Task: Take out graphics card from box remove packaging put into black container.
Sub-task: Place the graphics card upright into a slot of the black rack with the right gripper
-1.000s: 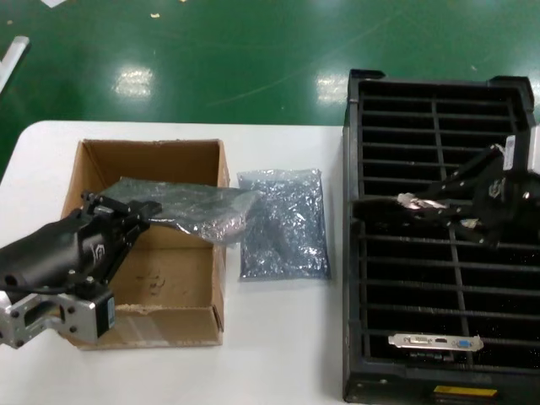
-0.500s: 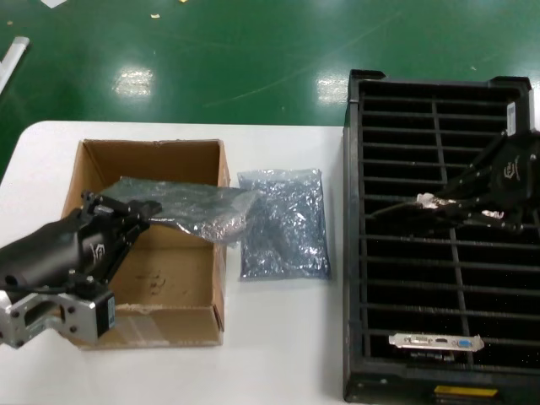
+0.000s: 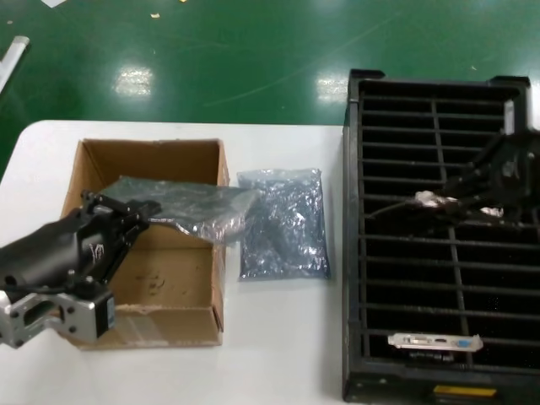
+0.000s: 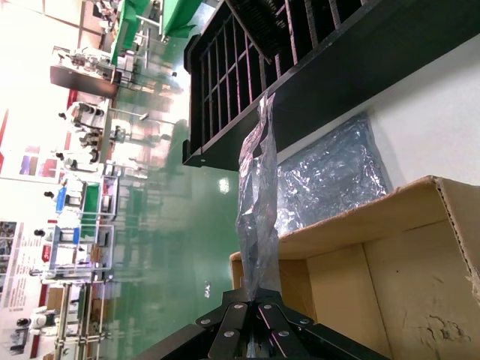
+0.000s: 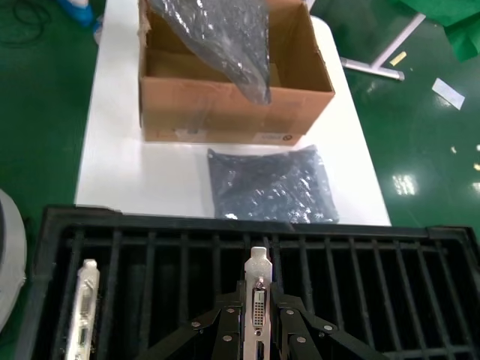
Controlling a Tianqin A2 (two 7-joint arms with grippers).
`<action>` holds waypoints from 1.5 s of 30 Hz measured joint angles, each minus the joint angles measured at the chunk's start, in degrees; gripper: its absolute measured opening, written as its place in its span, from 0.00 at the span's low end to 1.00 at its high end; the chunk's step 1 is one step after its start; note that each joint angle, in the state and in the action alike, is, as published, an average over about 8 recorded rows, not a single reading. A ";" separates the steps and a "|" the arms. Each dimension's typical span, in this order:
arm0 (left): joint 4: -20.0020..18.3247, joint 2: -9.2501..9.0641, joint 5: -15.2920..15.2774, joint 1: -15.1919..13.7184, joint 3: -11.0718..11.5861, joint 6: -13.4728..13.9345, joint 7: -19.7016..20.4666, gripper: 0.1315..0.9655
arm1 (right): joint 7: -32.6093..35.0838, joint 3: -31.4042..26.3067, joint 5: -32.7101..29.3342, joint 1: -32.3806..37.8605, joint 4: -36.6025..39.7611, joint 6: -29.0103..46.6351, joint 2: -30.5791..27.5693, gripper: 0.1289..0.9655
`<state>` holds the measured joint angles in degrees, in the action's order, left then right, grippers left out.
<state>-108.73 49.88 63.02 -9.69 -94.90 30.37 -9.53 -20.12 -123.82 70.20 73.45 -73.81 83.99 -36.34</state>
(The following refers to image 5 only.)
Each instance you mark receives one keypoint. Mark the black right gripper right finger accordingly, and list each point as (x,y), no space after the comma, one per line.
(303,337)

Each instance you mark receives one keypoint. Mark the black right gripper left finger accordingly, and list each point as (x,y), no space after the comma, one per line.
(217,330)

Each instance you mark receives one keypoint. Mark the graphics card with metal bracket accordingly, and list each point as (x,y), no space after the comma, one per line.
(84,307)
(258,300)

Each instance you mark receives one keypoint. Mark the grey antistatic bag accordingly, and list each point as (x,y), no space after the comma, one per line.
(273,187)
(225,37)

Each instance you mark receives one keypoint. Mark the white rounded robot base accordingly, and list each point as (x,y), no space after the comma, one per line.
(9,243)

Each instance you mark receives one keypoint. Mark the black slotted plastic container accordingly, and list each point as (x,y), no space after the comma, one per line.
(337,232)

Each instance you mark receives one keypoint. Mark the open brown cardboard box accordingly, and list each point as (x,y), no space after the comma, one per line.
(206,108)

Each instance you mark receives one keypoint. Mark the empty grey antistatic bag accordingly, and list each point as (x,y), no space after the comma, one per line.
(273,187)

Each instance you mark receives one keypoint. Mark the white paper sheet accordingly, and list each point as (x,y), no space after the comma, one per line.
(448,93)

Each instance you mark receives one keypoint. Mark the small yellow paper scrap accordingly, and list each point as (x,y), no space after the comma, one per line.
(398,58)

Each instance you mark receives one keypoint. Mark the white metal pole stand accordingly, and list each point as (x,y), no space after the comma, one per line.
(399,40)

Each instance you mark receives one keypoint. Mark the crumpled green cloth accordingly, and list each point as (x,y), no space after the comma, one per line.
(461,30)

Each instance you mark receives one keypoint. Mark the blue plastic object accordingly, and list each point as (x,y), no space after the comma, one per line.
(80,9)

